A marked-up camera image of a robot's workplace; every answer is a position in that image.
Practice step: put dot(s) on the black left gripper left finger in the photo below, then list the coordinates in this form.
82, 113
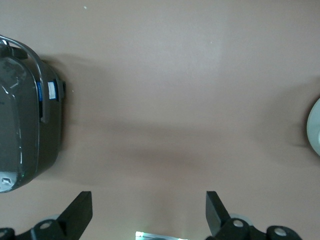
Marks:
77, 212

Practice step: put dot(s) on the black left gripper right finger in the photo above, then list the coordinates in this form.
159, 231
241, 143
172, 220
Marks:
215, 213

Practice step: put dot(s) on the stainless steel cooking pot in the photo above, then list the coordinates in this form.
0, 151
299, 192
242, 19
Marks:
313, 125

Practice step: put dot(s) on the dark grey rice cooker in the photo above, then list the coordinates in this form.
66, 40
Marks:
25, 112

